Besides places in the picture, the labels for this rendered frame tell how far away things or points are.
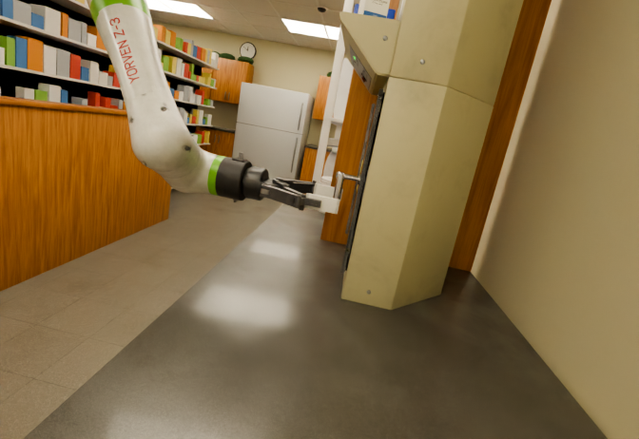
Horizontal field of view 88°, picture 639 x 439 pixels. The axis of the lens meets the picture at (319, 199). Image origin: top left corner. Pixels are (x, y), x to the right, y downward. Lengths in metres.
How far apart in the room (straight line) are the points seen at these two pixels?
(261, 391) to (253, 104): 5.50
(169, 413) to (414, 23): 0.71
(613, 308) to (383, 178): 0.43
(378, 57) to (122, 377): 0.65
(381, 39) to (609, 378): 0.68
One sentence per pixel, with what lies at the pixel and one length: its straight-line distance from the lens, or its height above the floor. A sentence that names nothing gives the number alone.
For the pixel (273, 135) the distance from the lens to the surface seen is 5.74.
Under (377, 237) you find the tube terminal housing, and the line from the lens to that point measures 0.71.
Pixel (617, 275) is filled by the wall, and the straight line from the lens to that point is 0.75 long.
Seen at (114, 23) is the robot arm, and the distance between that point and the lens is 0.86.
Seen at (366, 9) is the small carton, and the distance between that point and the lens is 0.77.
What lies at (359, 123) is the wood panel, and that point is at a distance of 1.05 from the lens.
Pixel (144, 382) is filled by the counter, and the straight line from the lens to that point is 0.53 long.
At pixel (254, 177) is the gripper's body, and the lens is 0.74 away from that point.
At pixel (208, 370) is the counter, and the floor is 0.94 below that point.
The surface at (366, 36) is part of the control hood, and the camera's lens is 0.70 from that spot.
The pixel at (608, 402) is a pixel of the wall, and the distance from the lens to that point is 0.76.
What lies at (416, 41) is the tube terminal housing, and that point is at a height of 1.48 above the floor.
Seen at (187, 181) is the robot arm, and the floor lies 1.13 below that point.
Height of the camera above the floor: 1.29
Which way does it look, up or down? 12 degrees down
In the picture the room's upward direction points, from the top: 11 degrees clockwise
